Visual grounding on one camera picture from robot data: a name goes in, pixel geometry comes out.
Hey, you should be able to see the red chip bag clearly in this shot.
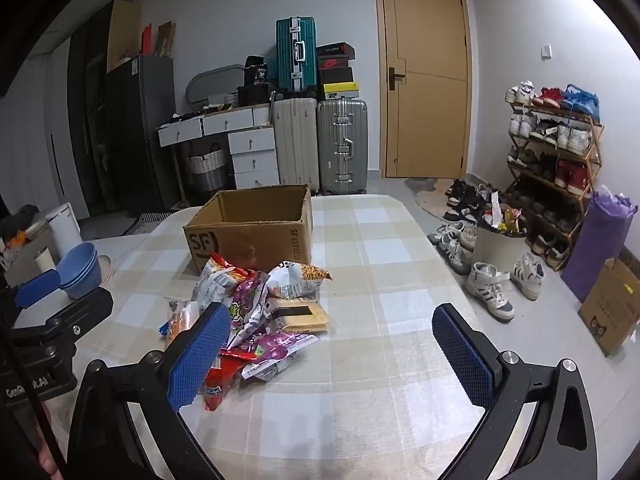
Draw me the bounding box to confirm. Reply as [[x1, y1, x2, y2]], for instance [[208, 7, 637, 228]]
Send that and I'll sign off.
[[203, 349, 257, 411]]

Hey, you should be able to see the purple candy snack bag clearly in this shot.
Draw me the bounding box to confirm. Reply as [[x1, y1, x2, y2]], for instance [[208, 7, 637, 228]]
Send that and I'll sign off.
[[227, 271, 269, 349]]

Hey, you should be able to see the cracker pack with black label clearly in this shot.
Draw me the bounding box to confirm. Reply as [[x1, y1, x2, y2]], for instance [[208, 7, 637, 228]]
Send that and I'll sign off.
[[270, 298, 329, 334]]

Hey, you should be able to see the orange clear snack pack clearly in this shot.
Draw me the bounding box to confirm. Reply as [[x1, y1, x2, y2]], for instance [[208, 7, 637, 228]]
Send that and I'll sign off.
[[158, 299, 200, 346]]

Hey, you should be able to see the white orange noodle snack bag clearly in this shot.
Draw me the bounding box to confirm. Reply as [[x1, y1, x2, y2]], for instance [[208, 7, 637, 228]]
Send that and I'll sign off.
[[267, 261, 332, 299]]

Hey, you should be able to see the blue bowls stack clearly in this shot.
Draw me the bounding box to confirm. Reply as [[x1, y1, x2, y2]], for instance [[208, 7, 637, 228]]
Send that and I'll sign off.
[[56, 242, 102, 300]]

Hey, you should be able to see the white electric kettle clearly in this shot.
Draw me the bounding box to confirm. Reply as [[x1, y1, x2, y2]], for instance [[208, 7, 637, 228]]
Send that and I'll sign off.
[[46, 203, 82, 258]]

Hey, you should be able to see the white high-top sneaker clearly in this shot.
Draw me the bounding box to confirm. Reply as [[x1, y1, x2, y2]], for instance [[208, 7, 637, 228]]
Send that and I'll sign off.
[[464, 262, 515, 323]]

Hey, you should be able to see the checkered tablecloth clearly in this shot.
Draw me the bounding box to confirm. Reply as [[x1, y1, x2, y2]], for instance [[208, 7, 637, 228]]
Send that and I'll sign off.
[[49, 192, 566, 480]]

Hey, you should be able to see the white trash bin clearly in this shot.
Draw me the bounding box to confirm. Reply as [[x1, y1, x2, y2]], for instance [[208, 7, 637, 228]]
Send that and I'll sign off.
[[472, 219, 527, 272]]

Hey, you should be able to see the patterned floor rug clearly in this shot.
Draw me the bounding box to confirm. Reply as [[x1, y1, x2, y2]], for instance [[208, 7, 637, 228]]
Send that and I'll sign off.
[[122, 212, 171, 236]]

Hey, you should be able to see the cardboard box with cat face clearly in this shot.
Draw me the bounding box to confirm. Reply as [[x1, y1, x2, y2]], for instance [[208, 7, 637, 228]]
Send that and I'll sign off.
[[579, 258, 639, 356]]

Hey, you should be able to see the brown cardboard SF box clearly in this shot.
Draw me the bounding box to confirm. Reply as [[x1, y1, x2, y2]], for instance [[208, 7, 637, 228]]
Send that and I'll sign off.
[[183, 185, 312, 272]]

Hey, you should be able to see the woven laundry basket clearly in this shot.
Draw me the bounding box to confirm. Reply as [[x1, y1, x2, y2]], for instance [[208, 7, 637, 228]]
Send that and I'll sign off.
[[188, 143, 228, 192]]

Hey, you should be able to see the wooden shoe rack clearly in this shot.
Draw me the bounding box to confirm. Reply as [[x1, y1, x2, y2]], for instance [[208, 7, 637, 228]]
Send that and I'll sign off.
[[506, 102, 604, 271]]

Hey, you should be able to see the black refrigerator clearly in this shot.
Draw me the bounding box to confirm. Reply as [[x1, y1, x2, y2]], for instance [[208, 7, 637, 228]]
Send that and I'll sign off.
[[94, 55, 179, 216]]

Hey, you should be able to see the white drawer desk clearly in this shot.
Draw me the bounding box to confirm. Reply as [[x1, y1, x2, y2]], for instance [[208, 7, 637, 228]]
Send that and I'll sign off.
[[158, 104, 280, 188]]

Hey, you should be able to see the silver suitcase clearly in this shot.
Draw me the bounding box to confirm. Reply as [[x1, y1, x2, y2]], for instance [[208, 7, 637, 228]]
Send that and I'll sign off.
[[317, 98, 368, 195]]

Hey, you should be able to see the beige suitcase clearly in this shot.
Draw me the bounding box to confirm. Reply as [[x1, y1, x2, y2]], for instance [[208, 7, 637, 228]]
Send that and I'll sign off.
[[272, 98, 320, 193]]

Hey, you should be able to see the stack of shoe boxes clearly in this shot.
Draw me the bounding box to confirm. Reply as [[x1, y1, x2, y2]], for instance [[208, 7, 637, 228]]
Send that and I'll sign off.
[[316, 41, 359, 100]]

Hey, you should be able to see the teal suitcase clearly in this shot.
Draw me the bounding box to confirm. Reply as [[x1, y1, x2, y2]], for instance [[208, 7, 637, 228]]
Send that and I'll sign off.
[[276, 16, 318, 94]]

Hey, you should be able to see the wooden door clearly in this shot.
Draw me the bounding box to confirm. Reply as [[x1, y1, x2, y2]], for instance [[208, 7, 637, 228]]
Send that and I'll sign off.
[[376, 0, 472, 179]]

